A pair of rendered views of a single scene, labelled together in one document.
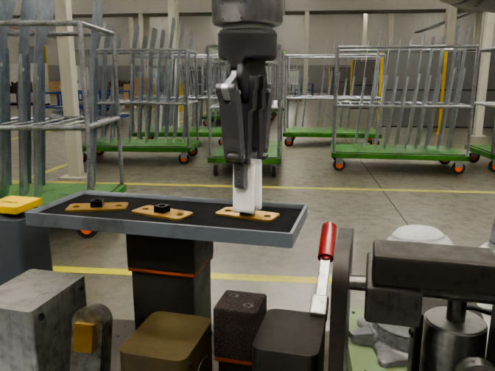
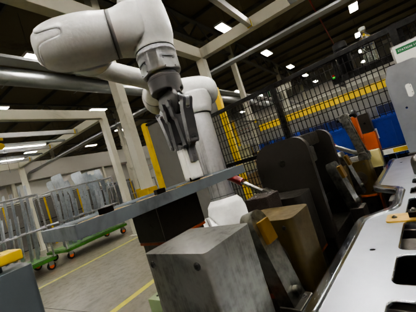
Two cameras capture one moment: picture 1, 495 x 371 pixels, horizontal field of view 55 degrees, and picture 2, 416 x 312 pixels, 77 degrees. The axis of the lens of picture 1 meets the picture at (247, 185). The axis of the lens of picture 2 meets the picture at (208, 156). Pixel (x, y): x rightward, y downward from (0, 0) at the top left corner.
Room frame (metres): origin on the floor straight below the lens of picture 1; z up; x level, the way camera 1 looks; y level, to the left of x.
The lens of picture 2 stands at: (0.34, 0.50, 1.19)
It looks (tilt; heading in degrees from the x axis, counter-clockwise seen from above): 2 degrees up; 297
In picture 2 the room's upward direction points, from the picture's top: 17 degrees counter-clockwise
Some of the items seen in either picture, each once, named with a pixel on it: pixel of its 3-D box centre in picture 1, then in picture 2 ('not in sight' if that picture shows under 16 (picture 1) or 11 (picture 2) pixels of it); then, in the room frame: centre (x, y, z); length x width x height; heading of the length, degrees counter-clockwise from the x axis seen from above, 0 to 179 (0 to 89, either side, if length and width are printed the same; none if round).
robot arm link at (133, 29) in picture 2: not in sight; (139, 21); (0.65, 0.01, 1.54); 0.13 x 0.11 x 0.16; 37
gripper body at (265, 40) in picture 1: (247, 66); (169, 96); (0.64, 0.00, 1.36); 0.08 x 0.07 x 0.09; 155
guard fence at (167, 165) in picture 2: not in sight; (199, 184); (1.98, -2.33, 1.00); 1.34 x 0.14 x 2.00; 174
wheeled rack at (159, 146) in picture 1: (136, 106); not in sight; (7.96, 1.81, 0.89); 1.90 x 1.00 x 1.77; 87
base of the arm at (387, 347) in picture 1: (398, 331); not in sight; (0.98, -0.34, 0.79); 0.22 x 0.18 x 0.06; 94
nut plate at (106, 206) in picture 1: (97, 204); (106, 210); (0.67, 0.22, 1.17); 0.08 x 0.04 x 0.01; 96
